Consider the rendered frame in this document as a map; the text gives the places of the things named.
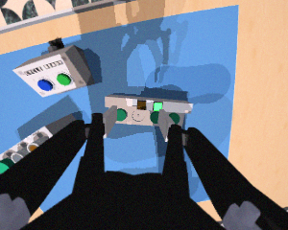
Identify dark table edge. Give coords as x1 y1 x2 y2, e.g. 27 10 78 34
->
0 0 136 34

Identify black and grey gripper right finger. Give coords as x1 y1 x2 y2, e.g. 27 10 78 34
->
152 109 288 230

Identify white sloping button panel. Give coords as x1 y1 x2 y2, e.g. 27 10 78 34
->
13 38 95 97

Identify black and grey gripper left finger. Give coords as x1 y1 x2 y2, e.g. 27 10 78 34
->
0 105 117 230

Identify blue flat mat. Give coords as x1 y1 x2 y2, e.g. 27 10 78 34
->
0 5 239 174

